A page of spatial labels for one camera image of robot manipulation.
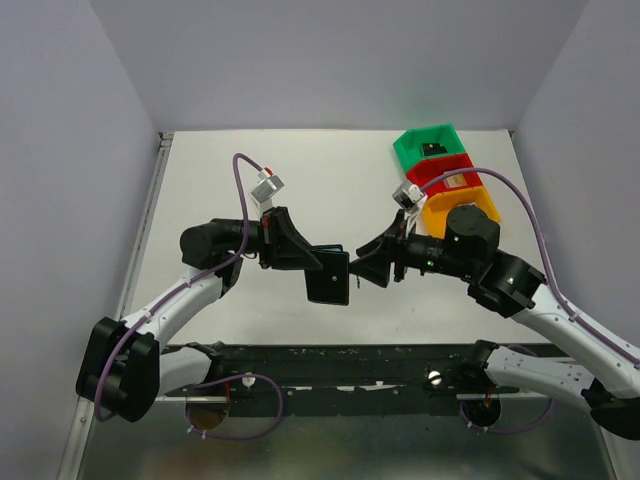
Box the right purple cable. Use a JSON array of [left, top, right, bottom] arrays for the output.
[[419, 167, 640, 436]]

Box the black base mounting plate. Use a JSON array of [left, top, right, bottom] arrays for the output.
[[168, 344, 501, 417]]

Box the purple cable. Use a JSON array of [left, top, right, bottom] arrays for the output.
[[93, 152, 284, 444], [419, 167, 640, 436]]

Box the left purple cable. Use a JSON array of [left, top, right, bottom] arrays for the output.
[[93, 152, 284, 444]]

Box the red plastic bin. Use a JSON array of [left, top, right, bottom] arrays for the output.
[[406, 153, 483, 196]]

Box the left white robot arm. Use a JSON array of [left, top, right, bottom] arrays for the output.
[[76, 207, 322, 422]]

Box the black leather card holder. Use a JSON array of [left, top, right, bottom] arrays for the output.
[[304, 244, 350, 306]]

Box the white box in red bin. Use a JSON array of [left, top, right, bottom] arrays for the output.
[[443, 174, 468, 189]]

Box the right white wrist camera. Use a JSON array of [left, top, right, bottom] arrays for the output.
[[392, 180, 427, 229]]

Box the green plastic bin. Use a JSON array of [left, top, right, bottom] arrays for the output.
[[393, 124, 466, 173]]

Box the yellow plastic bin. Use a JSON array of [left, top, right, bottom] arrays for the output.
[[422, 186, 501, 238]]

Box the black part in green bin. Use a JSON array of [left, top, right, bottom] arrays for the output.
[[421, 143, 448, 158]]

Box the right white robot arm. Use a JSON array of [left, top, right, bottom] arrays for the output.
[[349, 205, 639, 441]]

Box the aluminium extrusion rail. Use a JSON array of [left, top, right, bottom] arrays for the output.
[[92, 131, 175, 328]]

